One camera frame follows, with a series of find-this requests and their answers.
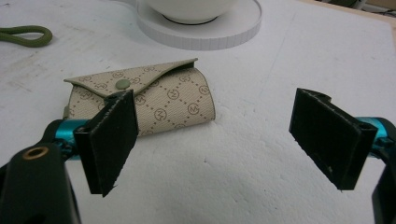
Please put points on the white bowl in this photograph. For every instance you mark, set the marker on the white bowl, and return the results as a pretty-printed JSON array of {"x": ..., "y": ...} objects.
[{"x": 190, "y": 9}]

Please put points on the beige patterned snap pouch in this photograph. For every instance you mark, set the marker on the beige patterned snap pouch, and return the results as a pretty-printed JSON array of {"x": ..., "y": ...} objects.
[{"x": 168, "y": 99}]

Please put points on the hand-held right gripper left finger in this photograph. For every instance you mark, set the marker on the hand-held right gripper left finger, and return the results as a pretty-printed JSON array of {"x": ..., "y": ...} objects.
[{"x": 107, "y": 143}]

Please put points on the white round stand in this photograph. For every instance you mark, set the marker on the white round stand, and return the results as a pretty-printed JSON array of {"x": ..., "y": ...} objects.
[{"x": 205, "y": 29}]

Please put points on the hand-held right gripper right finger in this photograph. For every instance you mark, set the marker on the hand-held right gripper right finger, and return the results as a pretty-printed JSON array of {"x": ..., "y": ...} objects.
[{"x": 333, "y": 140}]

